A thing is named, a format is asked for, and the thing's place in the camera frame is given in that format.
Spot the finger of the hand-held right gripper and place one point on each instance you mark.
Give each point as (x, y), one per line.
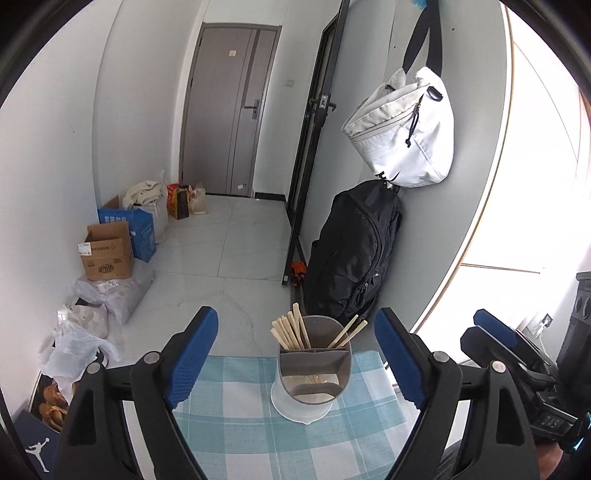
(501, 327)
(489, 353)

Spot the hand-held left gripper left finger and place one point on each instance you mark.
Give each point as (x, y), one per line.
(194, 360)

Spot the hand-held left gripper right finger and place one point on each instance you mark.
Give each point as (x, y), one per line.
(401, 360)

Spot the bundle of wooden chopsticks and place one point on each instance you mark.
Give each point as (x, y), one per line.
(288, 332)

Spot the white utensil holder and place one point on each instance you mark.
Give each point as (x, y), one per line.
(295, 406)

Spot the teal plaid tablecloth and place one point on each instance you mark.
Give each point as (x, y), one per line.
(240, 415)

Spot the grey parcel bag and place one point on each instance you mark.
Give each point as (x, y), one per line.
(129, 295)

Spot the white parcel bags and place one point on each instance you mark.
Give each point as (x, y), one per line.
(85, 318)

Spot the black backpack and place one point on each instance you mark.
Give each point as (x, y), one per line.
(355, 249)

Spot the crumpled white plastic bag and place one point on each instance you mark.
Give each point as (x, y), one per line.
(74, 350)

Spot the brown cardboard box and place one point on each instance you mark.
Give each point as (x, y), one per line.
(108, 258)

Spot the blue cardboard box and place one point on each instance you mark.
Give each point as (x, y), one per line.
(143, 235)

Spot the orange black tool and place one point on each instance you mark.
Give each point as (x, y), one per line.
(297, 272)

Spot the beige cloth on bin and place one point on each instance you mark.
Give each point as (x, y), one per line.
(159, 221)

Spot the bright window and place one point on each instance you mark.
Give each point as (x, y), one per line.
(531, 184)

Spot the brown shoes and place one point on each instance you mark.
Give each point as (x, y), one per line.
(53, 406)

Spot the beige plastic bag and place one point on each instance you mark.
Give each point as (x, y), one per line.
(198, 201)

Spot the navy shoe box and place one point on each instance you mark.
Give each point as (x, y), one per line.
(34, 443)

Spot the white sling bag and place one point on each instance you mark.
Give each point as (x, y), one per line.
(411, 134)

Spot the grey door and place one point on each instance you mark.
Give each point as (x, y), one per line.
(221, 115)

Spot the black metal door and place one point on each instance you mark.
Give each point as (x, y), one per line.
(318, 115)

